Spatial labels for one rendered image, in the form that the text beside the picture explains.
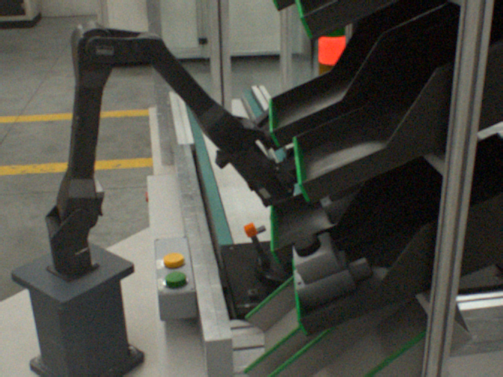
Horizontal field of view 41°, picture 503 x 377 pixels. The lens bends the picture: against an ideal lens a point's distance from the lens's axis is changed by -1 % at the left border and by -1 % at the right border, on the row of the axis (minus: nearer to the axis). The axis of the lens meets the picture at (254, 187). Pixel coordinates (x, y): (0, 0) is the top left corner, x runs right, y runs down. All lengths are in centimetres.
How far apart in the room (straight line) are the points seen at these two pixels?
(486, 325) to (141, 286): 69
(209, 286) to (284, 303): 25
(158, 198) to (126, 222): 179
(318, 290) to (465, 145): 24
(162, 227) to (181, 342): 46
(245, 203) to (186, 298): 46
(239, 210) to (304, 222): 69
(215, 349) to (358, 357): 32
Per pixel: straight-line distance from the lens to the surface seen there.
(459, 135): 63
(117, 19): 649
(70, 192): 107
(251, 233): 121
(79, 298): 110
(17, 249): 352
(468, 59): 61
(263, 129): 114
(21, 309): 146
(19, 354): 134
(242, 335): 113
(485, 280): 130
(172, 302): 126
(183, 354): 127
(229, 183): 176
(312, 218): 94
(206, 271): 132
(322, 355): 93
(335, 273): 76
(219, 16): 218
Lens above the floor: 164
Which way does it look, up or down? 25 degrees down
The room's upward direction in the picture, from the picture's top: 1 degrees counter-clockwise
